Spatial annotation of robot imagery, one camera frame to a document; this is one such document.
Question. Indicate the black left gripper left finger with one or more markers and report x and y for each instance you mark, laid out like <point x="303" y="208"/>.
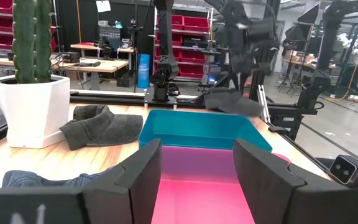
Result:
<point x="135" y="180"/>

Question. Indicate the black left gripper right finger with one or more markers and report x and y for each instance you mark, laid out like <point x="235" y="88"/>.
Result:
<point x="269" y="189"/>

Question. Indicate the dark grey baseball cap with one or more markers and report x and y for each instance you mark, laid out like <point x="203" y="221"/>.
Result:
<point x="104" y="127"/>

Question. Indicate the light grey hat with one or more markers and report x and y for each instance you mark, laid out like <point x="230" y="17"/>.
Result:
<point x="232" y="104"/>

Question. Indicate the black background robot arm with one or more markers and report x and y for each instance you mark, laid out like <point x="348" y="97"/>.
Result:
<point x="325" y="56"/>

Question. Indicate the black softbox light stand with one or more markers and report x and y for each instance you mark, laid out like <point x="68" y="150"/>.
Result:
<point x="297" y="34"/>

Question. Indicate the translucent pink plastic bin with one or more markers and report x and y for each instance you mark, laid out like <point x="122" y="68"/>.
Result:
<point x="197" y="196"/>

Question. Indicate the silver aluminium extrusion bar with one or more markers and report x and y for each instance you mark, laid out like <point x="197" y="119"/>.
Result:
<point x="263" y="104"/>

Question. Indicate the teal blue plastic bin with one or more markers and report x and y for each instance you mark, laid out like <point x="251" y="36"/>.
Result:
<point x="197" y="130"/>

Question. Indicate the blue cylinder roll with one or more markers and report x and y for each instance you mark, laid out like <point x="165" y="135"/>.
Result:
<point x="143" y="71"/>

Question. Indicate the large wooden desk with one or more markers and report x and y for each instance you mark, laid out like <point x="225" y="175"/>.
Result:
<point x="110" y="65"/>

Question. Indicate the white ceramic planter pot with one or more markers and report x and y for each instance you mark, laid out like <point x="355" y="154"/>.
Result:
<point x="33" y="112"/>

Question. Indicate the small wooden desk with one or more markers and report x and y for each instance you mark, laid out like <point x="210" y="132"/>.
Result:
<point x="85" y="46"/>

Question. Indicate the white paper sheet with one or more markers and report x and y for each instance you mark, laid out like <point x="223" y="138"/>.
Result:
<point x="103" y="5"/>

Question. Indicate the tall green cactus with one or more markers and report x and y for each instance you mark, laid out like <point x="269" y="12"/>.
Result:
<point x="31" y="40"/>

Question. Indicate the small black depth camera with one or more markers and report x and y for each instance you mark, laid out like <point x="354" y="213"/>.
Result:
<point x="345" y="170"/>

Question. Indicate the black aluminium rig frame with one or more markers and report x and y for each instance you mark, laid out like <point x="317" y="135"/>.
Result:
<point x="110" y="98"/>

